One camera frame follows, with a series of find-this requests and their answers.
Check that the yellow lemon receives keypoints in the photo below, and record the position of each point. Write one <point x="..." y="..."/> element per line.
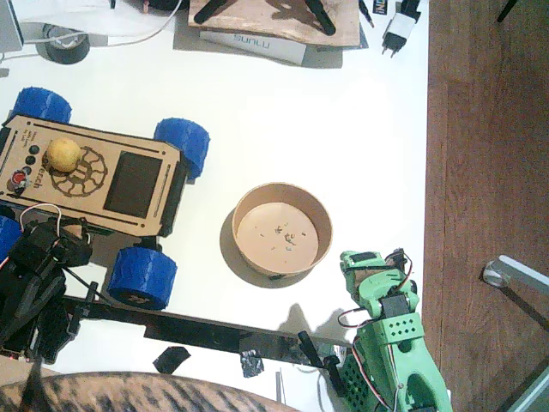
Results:
<point x="63" y="155"/>

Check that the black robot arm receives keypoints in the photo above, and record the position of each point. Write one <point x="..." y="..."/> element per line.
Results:
<point x="25" y="309"/>

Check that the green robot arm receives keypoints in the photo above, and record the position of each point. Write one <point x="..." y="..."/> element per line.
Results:
<point x="407" y="356"/>

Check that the brown paper bowl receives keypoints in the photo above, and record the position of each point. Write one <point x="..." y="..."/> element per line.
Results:
<point x="283" y="232"/>

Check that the wooden rover body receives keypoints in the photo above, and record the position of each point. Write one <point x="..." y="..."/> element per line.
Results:
<point x="86" y="206"/>

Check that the black table clamp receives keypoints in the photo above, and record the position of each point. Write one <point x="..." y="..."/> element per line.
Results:
<point x="311" y="347"/>
<point x="88" y="296"/>

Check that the blue rover wheel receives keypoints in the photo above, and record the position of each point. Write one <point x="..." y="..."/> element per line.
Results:
<point x="184" y="141"/>
<point x="8" y="234"/>
<point x="141" y="274"/>
<point x="40" y="105"/>

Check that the thin metal strip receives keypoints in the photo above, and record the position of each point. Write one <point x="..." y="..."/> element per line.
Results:
<point x="281" y="386"/>

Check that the crumpled black tape piece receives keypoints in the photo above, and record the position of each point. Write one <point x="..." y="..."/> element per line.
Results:
<point x="251" y="365"/>

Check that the striped brown fabric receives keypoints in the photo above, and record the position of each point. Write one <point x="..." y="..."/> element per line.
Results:
<point x="128" y="392"/>

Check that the grey metal leg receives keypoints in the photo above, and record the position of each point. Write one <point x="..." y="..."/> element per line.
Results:
<point x="523" y="270"/>

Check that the black mounting plank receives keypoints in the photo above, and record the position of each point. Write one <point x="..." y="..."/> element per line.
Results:
<point x="206" y="332"/>

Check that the black tape roll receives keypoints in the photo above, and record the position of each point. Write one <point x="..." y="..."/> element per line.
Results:
<point x="64" y="56"/>

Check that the grey metal bar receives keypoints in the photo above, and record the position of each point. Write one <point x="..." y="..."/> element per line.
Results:
<point x="536" y="395"/>

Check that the grey box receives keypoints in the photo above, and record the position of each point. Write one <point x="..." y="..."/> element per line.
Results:
<point x="8" y="26"/>

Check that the white black power adapter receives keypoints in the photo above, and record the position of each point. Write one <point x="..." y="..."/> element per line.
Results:
<point x="401" y="28"/>

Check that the black pen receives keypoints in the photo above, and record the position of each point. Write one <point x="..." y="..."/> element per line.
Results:
<point x="366" y="15"/>

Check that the black stand leg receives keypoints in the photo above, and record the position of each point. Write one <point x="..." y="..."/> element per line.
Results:
<point x="210" y="10"/>
<point x="321" y="17"/>

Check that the black printed label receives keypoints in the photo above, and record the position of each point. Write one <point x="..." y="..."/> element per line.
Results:
<point x="381" y="6"/>

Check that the white sunlu box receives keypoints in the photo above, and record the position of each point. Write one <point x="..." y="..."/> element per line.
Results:
<point x="223" y="40"/>

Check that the dark round object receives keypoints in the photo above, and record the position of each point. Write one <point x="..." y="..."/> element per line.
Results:
<point x="165" y="4"/>

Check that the wooden board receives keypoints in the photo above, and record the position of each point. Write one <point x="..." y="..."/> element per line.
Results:
<point x="249" y="19"/>

